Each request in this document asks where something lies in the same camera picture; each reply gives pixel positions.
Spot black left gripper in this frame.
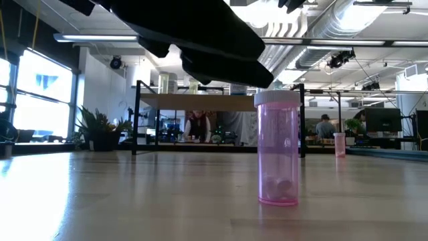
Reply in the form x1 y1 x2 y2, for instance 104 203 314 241
110 0 274 89

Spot large clear medicine bottle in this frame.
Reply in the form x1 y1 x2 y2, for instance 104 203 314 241
168 72 179 94

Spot wooden shelf black legs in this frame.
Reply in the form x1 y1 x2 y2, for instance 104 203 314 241
132 80 307 158

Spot small red medicine bottle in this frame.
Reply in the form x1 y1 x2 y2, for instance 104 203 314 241
333 132 346 158

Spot person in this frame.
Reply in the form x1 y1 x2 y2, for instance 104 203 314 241
315 113 336 140
353 108 367 135
183 110 212 143

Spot small decorated tree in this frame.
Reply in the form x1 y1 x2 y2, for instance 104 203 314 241
212 125 227 144

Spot short ceiling light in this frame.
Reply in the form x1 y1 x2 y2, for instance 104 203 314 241
53 32 140 44

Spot black track light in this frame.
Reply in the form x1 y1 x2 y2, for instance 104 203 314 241
326 49 356 70

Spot long ceiling light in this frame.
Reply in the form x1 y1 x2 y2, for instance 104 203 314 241
260 37 428 48

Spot small potted green plant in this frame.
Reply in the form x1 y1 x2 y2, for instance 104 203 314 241
75 106 134 152

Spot small potted office plant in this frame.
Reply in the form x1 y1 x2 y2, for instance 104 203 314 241
344 118 364 138

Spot black computer monitor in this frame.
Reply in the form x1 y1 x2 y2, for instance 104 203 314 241
364 106 403 133

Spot silver ventilation duct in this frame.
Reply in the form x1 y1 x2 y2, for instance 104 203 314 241
260 0 389 78

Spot black aluminium table frame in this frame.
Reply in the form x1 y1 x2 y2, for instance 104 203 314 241
0 140 428 163

